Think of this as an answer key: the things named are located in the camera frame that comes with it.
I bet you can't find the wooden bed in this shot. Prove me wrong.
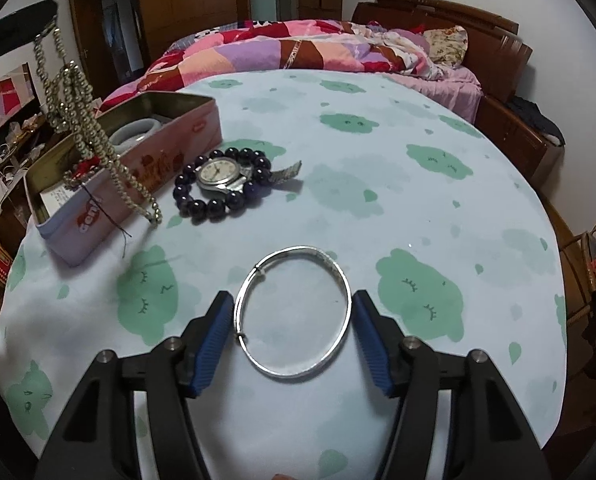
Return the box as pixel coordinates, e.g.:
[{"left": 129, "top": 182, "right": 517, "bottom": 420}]
[{"left": 350, "top": 0, "right": 535, "bottom": 104}]

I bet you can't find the pink metal tin box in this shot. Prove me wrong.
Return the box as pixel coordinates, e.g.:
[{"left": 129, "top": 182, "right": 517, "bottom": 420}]
[{"left": 24, "top": 92, "right": 222, "bottom": 266}]

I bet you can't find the wicker chair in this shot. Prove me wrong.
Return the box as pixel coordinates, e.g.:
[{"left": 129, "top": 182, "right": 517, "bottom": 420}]
[{"left": 560, "top": 223, "right": 596, "bottom": 359}]

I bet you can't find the dark clothes pile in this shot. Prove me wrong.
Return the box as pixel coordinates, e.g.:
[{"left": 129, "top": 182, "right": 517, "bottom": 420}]
[{"left": 506, "top": 96, "right": 566, "bottom": 148}]

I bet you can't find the silver bangle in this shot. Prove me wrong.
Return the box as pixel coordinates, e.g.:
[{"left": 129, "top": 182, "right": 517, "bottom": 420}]
[{"left": 233, "top": 245, "right": 351, "bottom": 382}]

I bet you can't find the cloud pattern tablecloth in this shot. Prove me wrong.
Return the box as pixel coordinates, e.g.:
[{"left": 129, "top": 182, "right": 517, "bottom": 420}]
[{"left": 0, "top": 70, "right": 566, "bottom": 479}]

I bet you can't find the television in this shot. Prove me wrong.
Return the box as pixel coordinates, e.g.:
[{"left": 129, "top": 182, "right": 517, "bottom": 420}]
[{"left": 0, "top": 63, "right": 38, "bottom": 128}]

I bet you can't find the wooden wardrobe wall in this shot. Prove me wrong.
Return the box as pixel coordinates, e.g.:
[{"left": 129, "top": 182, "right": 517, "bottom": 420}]
[{"left": 70, "top": 0, "right": 342, "bottom": 98}]

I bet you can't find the dark purple bead bracelet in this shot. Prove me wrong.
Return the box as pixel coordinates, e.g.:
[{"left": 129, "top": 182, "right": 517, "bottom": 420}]
[{"left": 172, "top": 145, "right": 274, "bottom": 224}]

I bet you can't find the red coral bead bracelet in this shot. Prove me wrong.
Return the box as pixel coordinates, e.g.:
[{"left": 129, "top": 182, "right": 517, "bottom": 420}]
[{"left": 62, "top": 156, "right": 102, "bottom": 187}]

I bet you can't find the silver wristwatch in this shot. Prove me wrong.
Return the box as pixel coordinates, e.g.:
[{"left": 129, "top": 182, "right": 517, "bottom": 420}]
[{"left": 195, "top": 156, "right": 302, "bottom": 194}]

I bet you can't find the wooden nightstand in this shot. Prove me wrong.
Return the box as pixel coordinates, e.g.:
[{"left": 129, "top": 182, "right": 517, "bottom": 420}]
[{"left": 475, "top": 96, "right": 564, "bottom": 188}]

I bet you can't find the wooden tv cabinet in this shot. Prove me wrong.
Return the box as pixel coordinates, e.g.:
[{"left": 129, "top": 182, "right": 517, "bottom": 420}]
[{"left": 0, "top": 104, "right": 53, "bottom": 252}]

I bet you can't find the pink bed sheet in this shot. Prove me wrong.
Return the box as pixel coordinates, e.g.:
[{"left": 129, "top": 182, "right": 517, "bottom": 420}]
[{"left": 386, "top": 66, "right": 484, "bottom": 124}]

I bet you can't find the patchwork quilt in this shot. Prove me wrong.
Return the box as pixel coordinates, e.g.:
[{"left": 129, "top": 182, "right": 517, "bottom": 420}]
[{"left": 100, "top": 20, "right": 446, "bottom": 112}]

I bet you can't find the white jade bangle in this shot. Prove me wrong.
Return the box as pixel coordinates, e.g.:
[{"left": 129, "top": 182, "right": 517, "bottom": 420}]
[{"left": 109, "top": 117, "right": 164, "bottom": 153}]

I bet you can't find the floral pillow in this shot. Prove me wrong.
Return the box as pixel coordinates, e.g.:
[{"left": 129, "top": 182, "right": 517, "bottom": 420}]
[{"left": 423, "top": 25, "right": 468, "bottom": 67}]

